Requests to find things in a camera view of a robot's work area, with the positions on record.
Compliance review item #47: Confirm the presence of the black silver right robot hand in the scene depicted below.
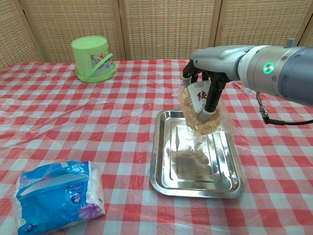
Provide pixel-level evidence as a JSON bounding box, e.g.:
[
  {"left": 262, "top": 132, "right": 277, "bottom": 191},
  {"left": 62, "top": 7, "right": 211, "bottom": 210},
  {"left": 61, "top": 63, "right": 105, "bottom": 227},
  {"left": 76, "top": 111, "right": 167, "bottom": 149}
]
[{"left": 182, "top": 45, "right": 255, "bottom": 122}]

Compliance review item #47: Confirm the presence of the snack packet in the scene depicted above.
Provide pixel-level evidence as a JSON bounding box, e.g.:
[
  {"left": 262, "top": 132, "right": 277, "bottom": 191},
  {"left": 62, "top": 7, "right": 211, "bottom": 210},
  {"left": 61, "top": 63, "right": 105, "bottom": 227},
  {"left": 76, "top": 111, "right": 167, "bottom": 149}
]
[{"left": 172, "top": 80, "right": 234, "bottom": 138}]

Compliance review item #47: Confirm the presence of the rectangular stainless steel tray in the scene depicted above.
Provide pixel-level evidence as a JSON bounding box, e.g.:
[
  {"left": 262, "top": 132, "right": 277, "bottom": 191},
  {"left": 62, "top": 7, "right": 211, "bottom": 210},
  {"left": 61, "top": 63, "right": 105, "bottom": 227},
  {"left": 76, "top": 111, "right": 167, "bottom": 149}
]
[{"left": 149, "top": 109, "right": 246, "bottom": 199}]

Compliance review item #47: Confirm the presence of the woven bamboo screen panel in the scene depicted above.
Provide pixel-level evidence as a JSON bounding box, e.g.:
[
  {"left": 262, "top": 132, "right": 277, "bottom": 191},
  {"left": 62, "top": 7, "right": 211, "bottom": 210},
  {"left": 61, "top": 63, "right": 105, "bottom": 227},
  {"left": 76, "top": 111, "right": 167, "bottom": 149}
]
[
  {"left": 15, "top": 0, "right": 128, "bottom": 63},
  {"left": 0, "top": 0, "right": 43, "bottom": 72},
  {"left": 296, "top": 0, "right": 313, "bottom": 47},
  {"left": 209, "top": 0, "right": 309, "bottom": 48},
  {"left": 118, "top": 0, "right": 223, "bottom": 61}
]

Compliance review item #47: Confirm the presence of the red white checkered tablecloth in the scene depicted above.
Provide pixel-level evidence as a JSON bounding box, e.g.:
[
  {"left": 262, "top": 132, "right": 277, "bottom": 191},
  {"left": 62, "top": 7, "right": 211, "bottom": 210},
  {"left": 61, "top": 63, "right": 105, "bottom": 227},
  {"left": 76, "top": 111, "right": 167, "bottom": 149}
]
[{"left": 0, "top": 58, "right": 313, "bottom": 235}]

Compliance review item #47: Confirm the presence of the blue tissue pack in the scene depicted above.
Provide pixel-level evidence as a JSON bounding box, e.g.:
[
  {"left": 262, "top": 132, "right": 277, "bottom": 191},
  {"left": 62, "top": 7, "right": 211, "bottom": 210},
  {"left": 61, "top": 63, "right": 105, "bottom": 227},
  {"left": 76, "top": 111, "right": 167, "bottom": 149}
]
[{"left": 12, "top": 160, "right": 106, "bottom": 235}]

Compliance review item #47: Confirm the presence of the black arm cable with connector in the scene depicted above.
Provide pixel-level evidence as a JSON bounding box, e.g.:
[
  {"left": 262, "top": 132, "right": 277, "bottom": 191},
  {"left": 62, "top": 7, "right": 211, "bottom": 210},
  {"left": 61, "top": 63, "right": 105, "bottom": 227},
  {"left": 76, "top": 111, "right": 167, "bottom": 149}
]
[{"left": 256, "top": 90, "right": 313, "bottom": 126}]

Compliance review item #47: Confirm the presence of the green plastic bucket with handle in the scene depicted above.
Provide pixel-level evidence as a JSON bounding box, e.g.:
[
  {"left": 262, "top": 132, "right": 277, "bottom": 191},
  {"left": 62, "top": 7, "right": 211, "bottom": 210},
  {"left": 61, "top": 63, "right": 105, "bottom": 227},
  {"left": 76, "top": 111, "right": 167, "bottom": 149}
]
[{"left": 70, "top": 35, "right": 117, "bottom": 84}]

